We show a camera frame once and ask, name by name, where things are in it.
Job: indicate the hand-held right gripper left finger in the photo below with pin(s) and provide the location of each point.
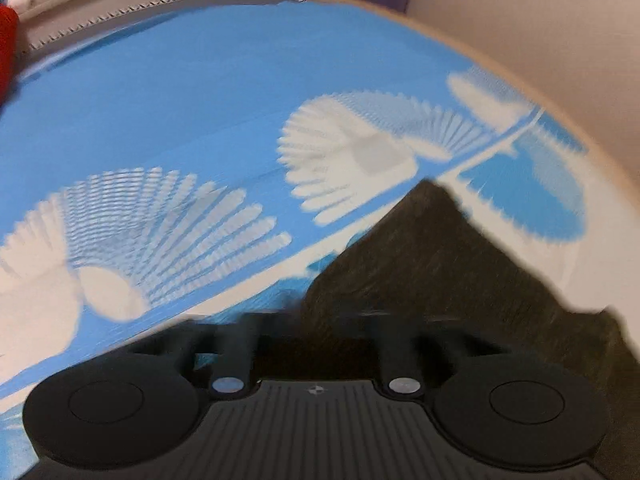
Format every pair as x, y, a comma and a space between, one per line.
239, 347

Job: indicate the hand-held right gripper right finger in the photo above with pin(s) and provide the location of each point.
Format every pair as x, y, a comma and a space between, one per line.
400, 350

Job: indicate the blue white printed bed sheet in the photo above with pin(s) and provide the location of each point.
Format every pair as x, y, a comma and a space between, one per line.
175, 90

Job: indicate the grey mattress with zigzag trim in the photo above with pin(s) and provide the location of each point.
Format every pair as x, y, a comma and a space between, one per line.
150, 10

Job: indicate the red folded blanket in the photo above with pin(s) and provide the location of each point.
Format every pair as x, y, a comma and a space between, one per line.
7, 50

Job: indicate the wooden bed frame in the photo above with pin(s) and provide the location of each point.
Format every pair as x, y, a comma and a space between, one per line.
500, 55

